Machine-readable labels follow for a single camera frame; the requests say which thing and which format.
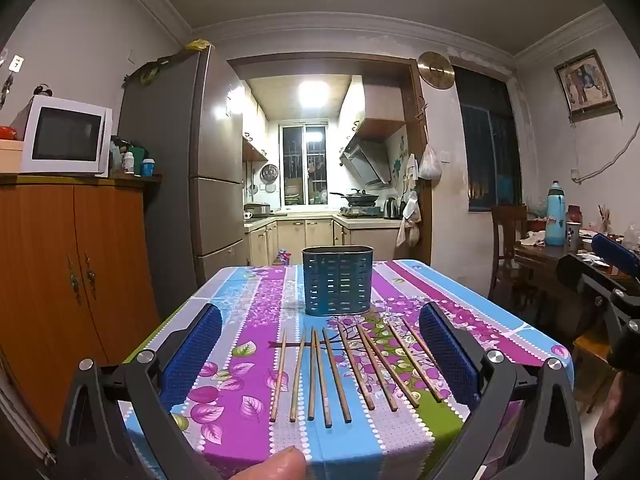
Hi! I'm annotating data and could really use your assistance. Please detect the grey refrigerator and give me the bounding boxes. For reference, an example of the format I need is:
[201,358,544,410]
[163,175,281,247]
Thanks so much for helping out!
[117,45,247,321]

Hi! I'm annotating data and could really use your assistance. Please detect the dark barred window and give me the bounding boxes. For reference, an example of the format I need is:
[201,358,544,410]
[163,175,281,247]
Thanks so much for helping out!
[452,65,523,213]

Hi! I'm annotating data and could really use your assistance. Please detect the person's left hand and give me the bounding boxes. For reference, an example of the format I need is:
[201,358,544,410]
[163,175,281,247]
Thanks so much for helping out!
[234,446,307,480]

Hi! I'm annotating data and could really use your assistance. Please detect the beige kitchen base cabinets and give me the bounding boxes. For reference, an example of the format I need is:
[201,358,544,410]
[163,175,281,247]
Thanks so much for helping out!
[245,214,403,267]

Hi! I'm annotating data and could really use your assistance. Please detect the kitchen ceiling light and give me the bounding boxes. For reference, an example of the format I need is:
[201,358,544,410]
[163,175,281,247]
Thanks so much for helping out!
[297,79,331,108]

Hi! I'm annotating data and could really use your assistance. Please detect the black wok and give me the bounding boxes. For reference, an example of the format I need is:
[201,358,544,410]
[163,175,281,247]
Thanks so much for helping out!
[329,188,381,207]

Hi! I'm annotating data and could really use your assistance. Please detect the purple floral striped tablecloth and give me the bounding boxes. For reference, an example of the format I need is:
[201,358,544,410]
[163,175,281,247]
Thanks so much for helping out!
[120,259,573,480]

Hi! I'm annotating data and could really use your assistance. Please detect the orange wooden cabinet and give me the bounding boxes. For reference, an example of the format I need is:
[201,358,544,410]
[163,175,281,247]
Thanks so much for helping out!
[0,172,163,441]

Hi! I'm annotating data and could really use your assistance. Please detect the hanging wall ornament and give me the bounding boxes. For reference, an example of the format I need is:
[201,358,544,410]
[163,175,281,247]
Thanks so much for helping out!
[0,50,11,111]

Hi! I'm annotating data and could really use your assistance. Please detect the white microwave oven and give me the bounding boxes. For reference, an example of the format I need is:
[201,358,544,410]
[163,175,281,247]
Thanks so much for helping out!
[20,95,113,177]

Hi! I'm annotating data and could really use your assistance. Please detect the white wall cable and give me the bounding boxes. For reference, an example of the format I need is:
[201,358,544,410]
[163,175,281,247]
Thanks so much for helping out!
[570,125,640,183]

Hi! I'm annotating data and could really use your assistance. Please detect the kitchen wall cabinets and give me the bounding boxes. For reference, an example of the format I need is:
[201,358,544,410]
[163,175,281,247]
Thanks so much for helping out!
[242,80,271,162]

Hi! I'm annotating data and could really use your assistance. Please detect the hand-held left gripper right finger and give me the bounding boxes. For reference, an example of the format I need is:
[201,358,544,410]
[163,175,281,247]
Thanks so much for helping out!
[419,302,586,480]

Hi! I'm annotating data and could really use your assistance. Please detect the kitchen window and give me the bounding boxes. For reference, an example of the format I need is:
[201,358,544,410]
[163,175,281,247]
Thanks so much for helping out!
[277,122,330,207]

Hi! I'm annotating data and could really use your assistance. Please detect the set of wooden chopsticks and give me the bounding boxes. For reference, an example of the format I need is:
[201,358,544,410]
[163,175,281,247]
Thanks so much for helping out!
[269,319,445,430]

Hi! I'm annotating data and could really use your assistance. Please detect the wooden chair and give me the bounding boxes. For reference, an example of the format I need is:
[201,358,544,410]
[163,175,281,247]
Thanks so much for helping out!
[490,204,531,306]

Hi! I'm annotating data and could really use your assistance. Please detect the framed elephant picture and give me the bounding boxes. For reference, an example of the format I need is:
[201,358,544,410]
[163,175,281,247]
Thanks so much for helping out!
[554,49,621,122]

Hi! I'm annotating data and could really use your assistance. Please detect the hanging white plastic bag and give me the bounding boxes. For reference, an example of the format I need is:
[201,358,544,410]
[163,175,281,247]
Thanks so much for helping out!
[418,142,443,181]

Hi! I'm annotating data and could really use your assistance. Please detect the blue water bottle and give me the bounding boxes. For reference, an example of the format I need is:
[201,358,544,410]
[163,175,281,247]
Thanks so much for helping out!
[544,180,567,247]

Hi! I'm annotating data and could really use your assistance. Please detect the steel range hood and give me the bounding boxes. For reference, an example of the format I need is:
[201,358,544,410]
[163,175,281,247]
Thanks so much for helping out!
[339,119,406,188]

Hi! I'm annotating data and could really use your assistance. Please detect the beige cardboard box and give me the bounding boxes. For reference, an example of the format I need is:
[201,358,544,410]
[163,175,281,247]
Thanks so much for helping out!
[0,139,25,175]

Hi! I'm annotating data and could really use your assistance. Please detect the green artificial plant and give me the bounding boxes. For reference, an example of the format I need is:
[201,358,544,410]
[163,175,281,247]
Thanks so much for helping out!
[125,52,186,86]

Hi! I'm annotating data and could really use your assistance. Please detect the thermos cup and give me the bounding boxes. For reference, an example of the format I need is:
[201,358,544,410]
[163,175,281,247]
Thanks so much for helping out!
[565,205,583,251]

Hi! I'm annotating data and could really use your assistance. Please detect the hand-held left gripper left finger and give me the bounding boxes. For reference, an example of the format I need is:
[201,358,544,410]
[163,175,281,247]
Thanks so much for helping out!
[52,304,223,480]

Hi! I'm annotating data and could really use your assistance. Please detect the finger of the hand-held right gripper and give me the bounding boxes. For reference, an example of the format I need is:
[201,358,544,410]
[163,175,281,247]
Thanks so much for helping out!
[591,234,640,278]
[556,255,640,311]

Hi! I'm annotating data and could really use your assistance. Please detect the hanging kitchen cloths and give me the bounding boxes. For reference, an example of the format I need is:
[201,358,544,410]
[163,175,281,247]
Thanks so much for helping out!
[396,152,423,247]

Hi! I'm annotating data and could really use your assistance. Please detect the blue perforated utensil holder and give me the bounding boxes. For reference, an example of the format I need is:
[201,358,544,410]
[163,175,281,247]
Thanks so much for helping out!
[301,245,376,317]

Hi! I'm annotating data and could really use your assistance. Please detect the gold wall clock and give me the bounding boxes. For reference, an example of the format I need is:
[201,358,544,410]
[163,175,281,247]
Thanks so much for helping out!
[417,51,455,88]

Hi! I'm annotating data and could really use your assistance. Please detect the wooden dining table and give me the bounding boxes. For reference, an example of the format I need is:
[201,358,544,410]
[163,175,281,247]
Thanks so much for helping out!
[514,237,640,331]

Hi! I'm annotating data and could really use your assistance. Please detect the wooden stool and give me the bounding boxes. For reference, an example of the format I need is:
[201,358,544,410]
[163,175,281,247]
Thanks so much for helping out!
[572,330,616,413]

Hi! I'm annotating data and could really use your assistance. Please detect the person's right forearm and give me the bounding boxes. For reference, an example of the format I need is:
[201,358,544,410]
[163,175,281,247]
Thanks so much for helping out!
[592,370,640,476]

